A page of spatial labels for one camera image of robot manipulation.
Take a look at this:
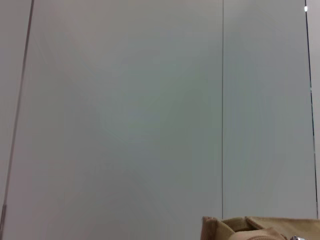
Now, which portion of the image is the khaki canvas food bag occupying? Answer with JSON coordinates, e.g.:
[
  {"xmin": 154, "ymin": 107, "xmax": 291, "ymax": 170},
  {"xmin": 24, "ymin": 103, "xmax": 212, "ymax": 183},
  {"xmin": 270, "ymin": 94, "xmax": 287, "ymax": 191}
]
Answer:
[{"xmin": 200, "ymin": 215, "xmax": 320, "ymax": 240}]

